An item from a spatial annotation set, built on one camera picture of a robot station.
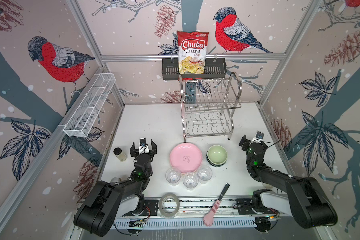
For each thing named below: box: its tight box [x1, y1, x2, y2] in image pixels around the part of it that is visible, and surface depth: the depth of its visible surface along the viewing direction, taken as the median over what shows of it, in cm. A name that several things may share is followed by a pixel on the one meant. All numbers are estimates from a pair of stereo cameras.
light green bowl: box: [207, 144, 228, 165], surface depth 88 cm
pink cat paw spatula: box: [203, 182, 230, 227], surface depth 73 cm
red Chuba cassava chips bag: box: [177, 30, 210, 81], surface depth 86 cm
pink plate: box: [169, 142, 203, 174], surface depth 91 cm
